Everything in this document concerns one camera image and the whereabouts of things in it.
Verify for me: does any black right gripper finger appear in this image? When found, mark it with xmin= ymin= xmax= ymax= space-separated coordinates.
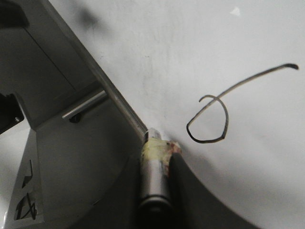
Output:
xmin=169 ymin=153 xmax=257 ymax=229

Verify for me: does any black and white whiteboard marker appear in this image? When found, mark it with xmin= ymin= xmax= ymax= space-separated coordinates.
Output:
xmin=139 ymin=128 xmax=172 ymax=216

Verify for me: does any red magnet taped to marker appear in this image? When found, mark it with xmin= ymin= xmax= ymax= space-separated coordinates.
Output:
xmin=166 ymin=141 xmax=182 ymax=163

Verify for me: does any black handwritten number six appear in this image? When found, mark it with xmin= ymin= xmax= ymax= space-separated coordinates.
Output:
xmin=186 ymin=63 xmax=299 ymax=144

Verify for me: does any grey cabinet under whiteboard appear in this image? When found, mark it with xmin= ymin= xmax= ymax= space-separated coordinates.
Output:
xmin=0 ymin=23 xmax=148 ymax=229

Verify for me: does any white whiteboard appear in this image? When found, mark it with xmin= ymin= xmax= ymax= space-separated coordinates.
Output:
xmin=51 ymin=0 xmax=305 ymax=229

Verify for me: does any silver bar handle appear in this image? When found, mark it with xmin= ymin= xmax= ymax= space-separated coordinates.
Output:
xmin=61 ymin=90 xmax=107 ymax=120

